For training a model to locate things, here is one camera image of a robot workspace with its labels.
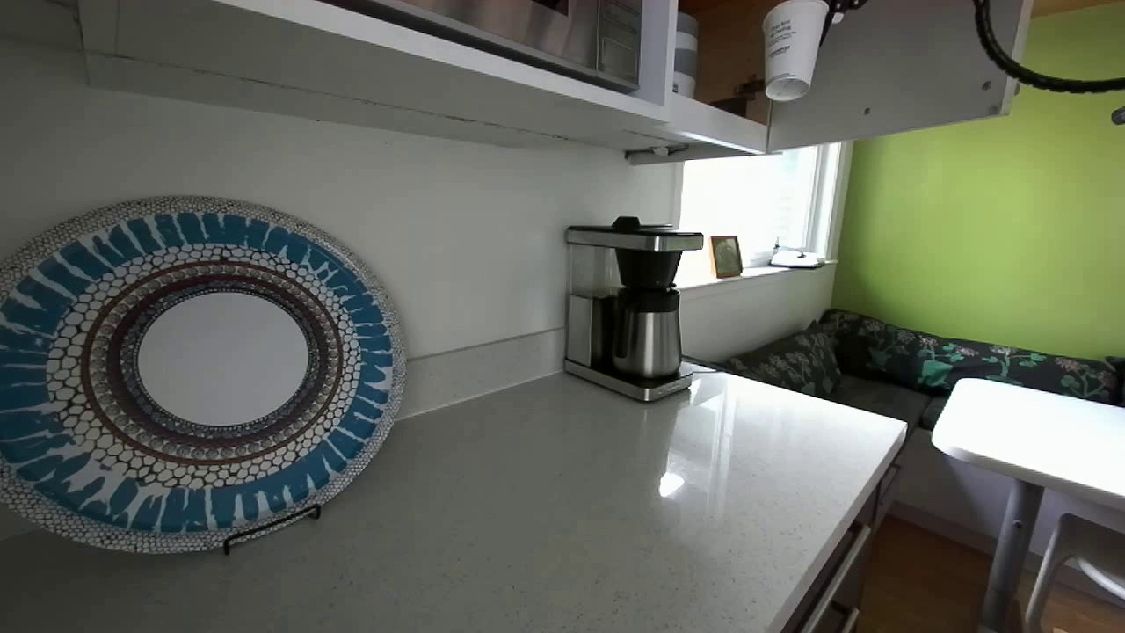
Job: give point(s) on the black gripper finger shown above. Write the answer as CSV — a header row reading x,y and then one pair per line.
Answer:
x,y
842,8

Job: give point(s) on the white starbucks paper cup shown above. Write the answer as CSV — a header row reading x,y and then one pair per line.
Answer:
x,y
791,36

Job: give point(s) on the white upper cabinet door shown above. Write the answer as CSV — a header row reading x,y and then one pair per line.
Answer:
x,y
892,67

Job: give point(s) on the dark lower drawer cabinet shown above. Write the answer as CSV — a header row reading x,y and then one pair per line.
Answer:
x,y
834,597

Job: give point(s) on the white stacked containers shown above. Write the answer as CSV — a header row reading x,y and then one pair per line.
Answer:
x,y
686,49

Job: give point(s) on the black steel coffee maker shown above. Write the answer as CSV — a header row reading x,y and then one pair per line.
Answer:
x,y
623,307

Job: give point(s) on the floral bench cushion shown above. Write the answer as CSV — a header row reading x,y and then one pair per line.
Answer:
x,y
909,374

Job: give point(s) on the white dining table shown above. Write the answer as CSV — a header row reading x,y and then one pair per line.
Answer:
x,y
1037,441

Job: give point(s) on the black plate stand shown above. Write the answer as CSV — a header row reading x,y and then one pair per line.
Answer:
x,y
272,528

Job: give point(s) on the blue white decorative plate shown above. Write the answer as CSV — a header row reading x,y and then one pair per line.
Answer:
x,y
187,371

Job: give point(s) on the white window frame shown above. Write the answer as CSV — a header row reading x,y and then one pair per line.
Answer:
x,y
780,208

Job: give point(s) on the steel cabinet door handle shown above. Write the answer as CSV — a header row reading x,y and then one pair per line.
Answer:
x,y
677,154

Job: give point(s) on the small picture frame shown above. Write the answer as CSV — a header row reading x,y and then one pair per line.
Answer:
x,y
726,254

